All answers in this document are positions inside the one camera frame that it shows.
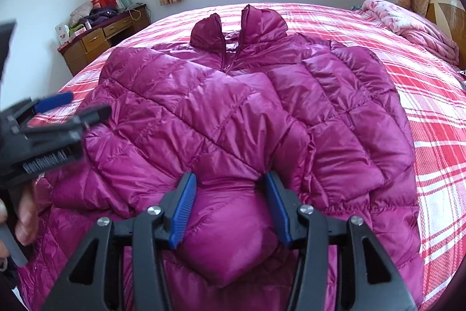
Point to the left hand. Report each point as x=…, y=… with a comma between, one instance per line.
x=28, y=222

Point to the red plaid bed sheet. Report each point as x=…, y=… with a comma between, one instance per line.
x=431, y=92

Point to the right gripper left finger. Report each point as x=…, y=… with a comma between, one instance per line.
x=93, y=276

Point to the magenta puffer jacket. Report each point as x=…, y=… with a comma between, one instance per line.
x=230, y=107

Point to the clutter pile on desk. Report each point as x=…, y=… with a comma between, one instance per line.
x=88, y=15

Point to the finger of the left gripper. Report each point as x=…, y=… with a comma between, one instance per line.
x=43, y=105
x=73, y=127

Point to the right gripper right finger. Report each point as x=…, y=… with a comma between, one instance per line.
x=366, y=277

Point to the brown wooden desk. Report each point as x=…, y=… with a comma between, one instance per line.
x=88, y=46

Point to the wooden headboard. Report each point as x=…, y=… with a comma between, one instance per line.
x=449, y=16

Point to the pink folded quilt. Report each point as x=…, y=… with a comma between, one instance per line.
x=414, y=28

